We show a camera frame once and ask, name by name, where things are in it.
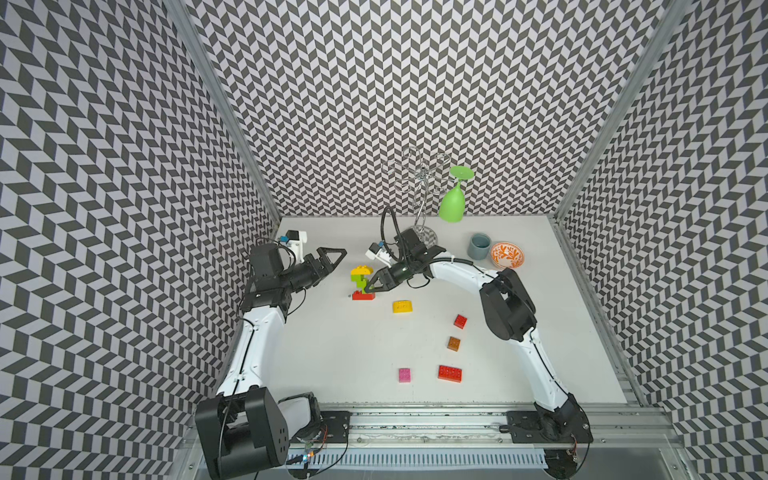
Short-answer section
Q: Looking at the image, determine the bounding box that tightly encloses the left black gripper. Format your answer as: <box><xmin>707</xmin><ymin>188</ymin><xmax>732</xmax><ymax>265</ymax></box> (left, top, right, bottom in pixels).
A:
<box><xmin>278</xmin><ymin>247</ymin><xmax>346</xmax><ymax>292</ymax></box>

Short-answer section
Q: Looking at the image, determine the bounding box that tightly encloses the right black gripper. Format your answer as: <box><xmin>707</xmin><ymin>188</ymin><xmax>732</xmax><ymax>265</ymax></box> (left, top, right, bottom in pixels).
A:
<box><xmin>363</xmin><ymin>254</ymin><xmax>415</xmax><ymax>291</ymax></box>

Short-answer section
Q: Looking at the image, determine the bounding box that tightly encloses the yellow long lego brick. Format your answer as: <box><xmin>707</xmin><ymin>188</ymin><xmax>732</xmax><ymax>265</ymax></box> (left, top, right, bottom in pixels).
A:
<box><xmin>350</xmin><ymin>265</ymin><xmax>374</xmax><ymax>276</ymax></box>

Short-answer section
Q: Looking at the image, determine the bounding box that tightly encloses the green lego brick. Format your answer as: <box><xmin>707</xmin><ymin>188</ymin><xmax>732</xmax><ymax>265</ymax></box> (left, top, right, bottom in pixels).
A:
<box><xmin>350</xmin><ymin>275</ymin><xmax>368</xmax><ymax>293</ymax></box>

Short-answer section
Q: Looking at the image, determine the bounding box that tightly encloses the red long lego brick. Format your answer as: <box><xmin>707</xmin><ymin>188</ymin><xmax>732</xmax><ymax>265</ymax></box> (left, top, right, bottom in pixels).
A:
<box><xmin>352</xmin><ymin>291</ymin><xmax>376</xmax><ymax>301</ymax></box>
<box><xmin>437</xmin><ymin>365</ymin><xmax>463</xmax><ymax>383</ymax></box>

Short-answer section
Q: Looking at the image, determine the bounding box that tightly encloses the brown lego brick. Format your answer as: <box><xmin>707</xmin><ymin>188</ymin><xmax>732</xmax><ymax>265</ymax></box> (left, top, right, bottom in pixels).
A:
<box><xmin>447</xmin><ymin>337</ymin><xmax>461</xmax><ymax>352</ymax></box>

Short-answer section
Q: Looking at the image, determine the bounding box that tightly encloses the red long lego brick front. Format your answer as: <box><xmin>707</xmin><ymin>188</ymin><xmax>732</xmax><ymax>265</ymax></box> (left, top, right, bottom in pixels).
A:
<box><xmin>437</xmin><ymin>365</ymin><xmax>463</xmax><ymax>383</ymax></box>

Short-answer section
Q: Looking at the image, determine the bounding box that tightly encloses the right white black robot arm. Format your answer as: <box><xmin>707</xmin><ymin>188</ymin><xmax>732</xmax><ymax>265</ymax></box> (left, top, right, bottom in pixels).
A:
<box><xmin>366</xmin><ymin>229</ymin><xmax>583</xmax><ymax>429</ymax></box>

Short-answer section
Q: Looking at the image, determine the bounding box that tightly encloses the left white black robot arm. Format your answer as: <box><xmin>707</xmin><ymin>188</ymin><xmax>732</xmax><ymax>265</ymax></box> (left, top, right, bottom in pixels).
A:
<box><xmin>195</xmin><ymin>241</ymin><xmax>347</xmax><ymax>479</ymax></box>

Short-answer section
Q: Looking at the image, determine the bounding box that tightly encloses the yellow curved lego brick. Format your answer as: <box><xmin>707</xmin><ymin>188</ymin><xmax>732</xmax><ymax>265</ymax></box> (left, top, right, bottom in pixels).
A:
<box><xmin>392</xmin><ymin>300</ymin><xmax>413</xmax><ymax>314</ymax></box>

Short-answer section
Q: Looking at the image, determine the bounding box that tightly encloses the small red lego brick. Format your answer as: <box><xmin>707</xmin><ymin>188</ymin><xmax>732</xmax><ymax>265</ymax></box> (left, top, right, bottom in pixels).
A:
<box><xmin>454</xmin><ymin>315</ymin><xmax>468</xmax><ymax>329</ymax></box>

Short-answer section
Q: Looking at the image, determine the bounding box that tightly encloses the green plastic wine glass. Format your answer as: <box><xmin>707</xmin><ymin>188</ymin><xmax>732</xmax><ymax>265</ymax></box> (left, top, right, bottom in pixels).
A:
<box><xmin>438</xmin><ymin>165</ymin><xmax>474</xmax><ymax>223</ymax></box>

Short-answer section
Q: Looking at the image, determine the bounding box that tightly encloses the grey blue cup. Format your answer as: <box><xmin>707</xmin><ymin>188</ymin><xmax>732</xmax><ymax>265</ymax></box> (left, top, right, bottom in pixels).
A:
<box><xmin>467</xmin><ymin>233</ymin><xmax>492</xmax><ymax>260</ymax></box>

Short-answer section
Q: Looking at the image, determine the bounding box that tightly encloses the chrome mug tree stand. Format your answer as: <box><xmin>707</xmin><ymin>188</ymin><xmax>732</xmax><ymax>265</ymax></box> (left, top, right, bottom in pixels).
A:
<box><xmin>386</xmin><ymin>146</ymin><xmax>451</xmax><ymax>247</ymax></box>

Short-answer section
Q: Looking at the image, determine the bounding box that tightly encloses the orange patterned small bowl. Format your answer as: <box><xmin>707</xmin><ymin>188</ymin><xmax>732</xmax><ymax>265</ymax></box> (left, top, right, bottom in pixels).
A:
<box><xmin>489</xmin><ymin>242</ymin><xmax>525</xmax><ymax>269</ymax></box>

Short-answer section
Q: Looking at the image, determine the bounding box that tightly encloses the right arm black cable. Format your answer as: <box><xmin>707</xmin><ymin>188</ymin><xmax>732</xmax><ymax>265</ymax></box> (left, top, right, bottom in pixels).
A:
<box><xmin>380</xmin><ymin>205</ymin><xmax>404</xmax><ymax>253</ymax></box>

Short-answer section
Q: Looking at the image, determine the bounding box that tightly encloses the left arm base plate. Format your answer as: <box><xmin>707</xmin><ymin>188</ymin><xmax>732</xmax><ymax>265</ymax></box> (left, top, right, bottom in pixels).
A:
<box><xmin>289</xmin><ymin>410</ymin><xmax>351</xmax><ymax>446</ymax></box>

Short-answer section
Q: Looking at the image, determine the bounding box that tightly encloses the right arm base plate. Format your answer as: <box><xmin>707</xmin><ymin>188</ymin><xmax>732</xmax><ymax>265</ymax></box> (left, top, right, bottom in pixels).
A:
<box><xmin>506</xmin><ymin>410</ymin><xmax>594</xmax><ymax>445</ymax></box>

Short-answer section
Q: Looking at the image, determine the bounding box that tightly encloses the aluminium front rail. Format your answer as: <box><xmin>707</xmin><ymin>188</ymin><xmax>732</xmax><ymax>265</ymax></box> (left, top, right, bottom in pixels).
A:
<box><xmin>179</xmin><ymin>404</ymin><xmax>682</xmax><ymax>451</ymax></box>

